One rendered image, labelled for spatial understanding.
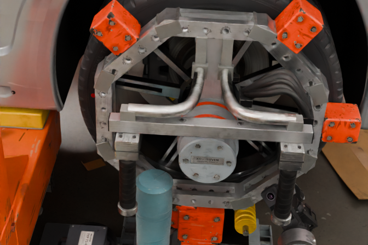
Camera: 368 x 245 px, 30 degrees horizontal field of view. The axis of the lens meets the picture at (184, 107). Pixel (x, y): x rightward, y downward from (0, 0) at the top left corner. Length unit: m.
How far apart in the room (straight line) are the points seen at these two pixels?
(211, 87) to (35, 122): 0.55
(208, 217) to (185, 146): 0.37
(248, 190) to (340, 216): 0.99
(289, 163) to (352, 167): 1.53
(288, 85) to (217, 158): 0.23
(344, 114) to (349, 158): 1.33
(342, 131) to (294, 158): 0.27
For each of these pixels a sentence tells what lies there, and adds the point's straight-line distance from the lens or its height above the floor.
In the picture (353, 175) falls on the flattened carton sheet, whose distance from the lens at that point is 2.92.
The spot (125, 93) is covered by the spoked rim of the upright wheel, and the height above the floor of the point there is 0.78.
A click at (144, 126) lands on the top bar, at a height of 0.97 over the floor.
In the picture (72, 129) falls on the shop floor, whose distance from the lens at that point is 3.05.
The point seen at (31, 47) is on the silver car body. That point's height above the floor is 0.94.
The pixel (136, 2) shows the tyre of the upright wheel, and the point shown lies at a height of 1.11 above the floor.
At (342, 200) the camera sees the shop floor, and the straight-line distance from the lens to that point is 2.80.
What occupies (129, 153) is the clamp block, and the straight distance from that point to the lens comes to 1.42.
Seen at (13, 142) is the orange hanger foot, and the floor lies 0.68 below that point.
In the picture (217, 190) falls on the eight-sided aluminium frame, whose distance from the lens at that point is 1.82.
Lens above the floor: 1.81
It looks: 35 degrees down
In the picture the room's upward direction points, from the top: 3 degrees clockwise
